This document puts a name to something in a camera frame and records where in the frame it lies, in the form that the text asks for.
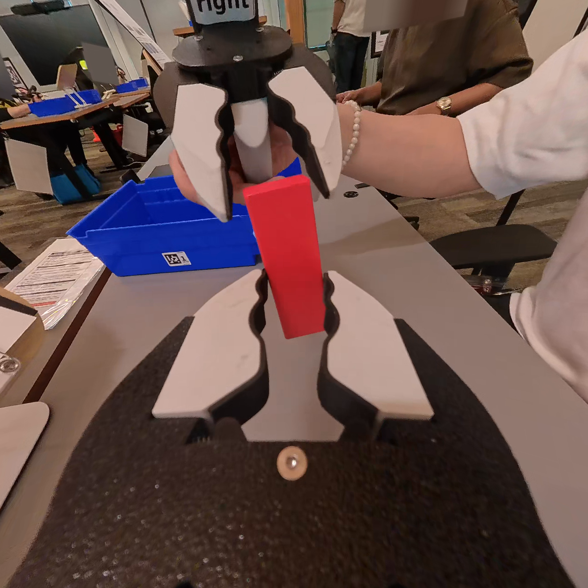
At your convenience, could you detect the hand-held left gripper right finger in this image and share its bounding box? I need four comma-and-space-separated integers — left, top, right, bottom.
317, 270, 435, 428

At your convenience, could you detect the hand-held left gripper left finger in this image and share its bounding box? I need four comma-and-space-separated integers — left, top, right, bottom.
151, 269, 271, 427

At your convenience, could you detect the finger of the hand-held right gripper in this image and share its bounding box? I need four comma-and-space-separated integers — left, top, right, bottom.
171, 84, 232, 222
268, 66, 344, 199

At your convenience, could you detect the red wooden block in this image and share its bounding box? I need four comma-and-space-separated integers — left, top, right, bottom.
243, 174, 328, 340

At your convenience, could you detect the person's right hand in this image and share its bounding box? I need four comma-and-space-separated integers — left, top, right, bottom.
168, 102, 352, 209

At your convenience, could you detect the white flat panel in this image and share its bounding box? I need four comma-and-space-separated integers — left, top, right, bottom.
122, 114, 149, 158
5, 138, 54, 196

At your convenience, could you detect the blue bag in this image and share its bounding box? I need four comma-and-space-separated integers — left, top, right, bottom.
50, 163, 102, 205

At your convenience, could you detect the black office chair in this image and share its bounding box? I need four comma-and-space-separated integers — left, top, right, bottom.
429, 188, 557, 278

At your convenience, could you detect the laminated paper sheet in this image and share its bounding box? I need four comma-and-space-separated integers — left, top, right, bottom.
4, 238, 105, 330

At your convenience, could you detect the pearl bracelet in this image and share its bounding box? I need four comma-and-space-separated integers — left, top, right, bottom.
341, 100, 364, 167

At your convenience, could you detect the dark wall screen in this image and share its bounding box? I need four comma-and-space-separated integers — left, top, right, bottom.
0, 13, 110, 87

